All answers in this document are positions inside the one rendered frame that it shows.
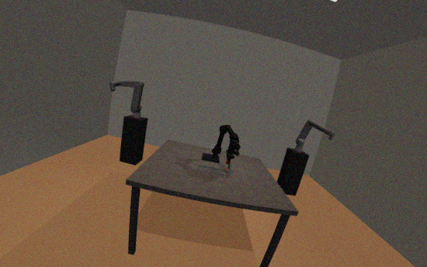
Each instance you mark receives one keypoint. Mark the clear l-shaped low wall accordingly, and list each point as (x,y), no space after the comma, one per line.
(216,172)

